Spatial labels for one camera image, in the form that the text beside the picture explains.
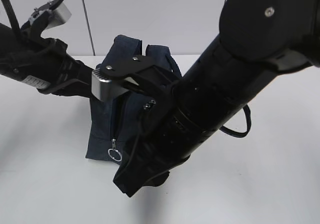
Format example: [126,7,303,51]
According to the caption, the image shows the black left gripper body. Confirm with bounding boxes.
[37,40,93,98]

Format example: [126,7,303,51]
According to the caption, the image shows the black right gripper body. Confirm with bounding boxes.
[113,123,190,197]

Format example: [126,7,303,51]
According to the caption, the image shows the silver zipper pull ring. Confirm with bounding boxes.
[107,138,123,162]

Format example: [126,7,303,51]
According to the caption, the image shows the dark blue lunch bag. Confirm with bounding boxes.
[85,34,183,163]

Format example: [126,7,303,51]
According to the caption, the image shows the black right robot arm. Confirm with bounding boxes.
[113,0,320,197]

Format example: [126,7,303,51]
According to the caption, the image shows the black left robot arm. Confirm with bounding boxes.
[0,24,93,98]

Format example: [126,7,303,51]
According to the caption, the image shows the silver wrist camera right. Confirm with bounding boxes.
[91,55,180,102]

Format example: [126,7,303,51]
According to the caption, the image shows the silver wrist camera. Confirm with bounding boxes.
[91,55,180,102]
[20,0,72,38]

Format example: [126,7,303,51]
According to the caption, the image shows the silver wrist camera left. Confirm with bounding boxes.
[20,0,72,38]

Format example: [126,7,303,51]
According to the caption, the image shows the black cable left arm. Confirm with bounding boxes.
[0,0,22,32]

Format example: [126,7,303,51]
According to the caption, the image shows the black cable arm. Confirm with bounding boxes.
[0,0,22,32]
[219,105,252,139]

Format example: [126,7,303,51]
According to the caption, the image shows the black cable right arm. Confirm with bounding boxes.
[219,105,252,139]

